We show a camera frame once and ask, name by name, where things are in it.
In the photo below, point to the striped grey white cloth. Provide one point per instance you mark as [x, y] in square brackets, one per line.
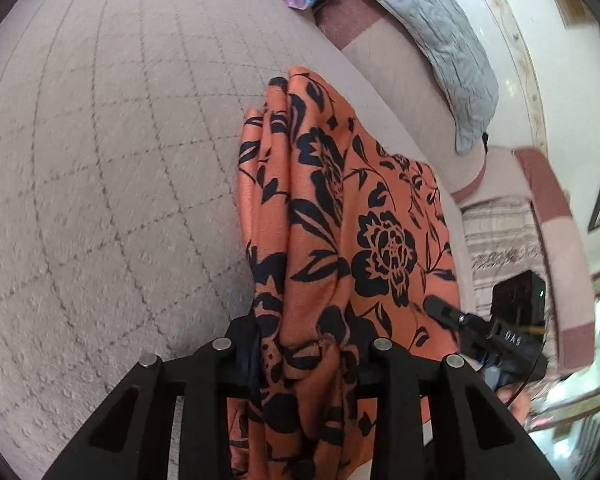
[500, 240]

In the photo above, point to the orange black floral garment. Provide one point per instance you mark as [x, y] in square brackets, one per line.
[330, 185]

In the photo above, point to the pink banded bolster pillow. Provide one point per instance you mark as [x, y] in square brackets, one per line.
[405, 85]

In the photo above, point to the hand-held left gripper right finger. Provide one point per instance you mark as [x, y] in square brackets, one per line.
[365, 365]

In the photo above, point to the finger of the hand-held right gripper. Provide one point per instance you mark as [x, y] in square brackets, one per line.
[445, 310]

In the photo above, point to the pink banded cushion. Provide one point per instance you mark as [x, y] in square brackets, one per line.
[560, 240]

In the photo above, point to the person's right hand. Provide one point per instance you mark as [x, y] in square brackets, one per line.
[517, 407]

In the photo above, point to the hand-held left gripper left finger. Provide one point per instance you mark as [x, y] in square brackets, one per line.
[242, 355]

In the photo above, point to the grey quilted blanket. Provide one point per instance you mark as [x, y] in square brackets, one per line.
[430, 25]

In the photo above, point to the pink quilted bed cover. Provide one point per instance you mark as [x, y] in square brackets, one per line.
[105, 160]

